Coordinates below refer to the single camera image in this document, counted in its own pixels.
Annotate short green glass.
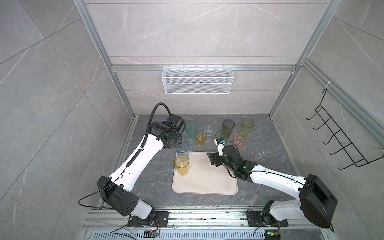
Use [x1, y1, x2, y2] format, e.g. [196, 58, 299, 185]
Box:
[215, 131, 229, 141]

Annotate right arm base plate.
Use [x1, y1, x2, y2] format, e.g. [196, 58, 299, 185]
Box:
[245, 210, 289, 227]

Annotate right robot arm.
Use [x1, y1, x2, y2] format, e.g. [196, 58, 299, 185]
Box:
[207, 144, 338, 229]

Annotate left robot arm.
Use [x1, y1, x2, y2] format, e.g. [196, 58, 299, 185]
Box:
[97, 114, 186, 225]

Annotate tall amber glass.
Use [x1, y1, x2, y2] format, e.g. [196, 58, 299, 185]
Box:
[174, 155, 190, 176]

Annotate tall grey glass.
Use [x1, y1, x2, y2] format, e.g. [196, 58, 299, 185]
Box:
[222, 119, 235, 138]

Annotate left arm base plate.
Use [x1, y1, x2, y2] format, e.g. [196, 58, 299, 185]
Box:
[128, 211, 170, 228]

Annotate tall blue glass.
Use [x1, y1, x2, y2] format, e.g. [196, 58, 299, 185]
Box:
[176, 141, 190, 157]

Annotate short clear glass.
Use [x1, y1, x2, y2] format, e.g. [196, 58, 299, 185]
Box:
[205, 129, 213, 137]

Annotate tall teal glass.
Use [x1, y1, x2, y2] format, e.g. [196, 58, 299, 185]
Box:
[186, 121, 199, 139]

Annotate short amber glass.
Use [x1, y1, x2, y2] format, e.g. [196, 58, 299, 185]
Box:
[195, 130, 207, 147]

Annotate aluminium rail frame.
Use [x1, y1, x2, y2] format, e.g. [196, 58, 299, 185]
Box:
[78, 206, 337, 240]

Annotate beige tray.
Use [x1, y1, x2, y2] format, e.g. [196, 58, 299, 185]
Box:
[172, 152, 238, 195]

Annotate tall green glass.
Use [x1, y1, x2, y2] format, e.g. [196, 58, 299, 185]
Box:
[240, 119, 255, 137]

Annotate white wire basket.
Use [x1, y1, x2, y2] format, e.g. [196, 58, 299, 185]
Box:
[162, 67, 234, 95]

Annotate short pink glass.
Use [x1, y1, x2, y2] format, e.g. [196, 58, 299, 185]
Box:
[234, 133, 248, 149]

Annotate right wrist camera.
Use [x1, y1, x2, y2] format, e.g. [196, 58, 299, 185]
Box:
[215, 138, 226, 157]

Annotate black wire hook rack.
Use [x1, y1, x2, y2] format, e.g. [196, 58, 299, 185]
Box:
[306, 89, 384, 170]

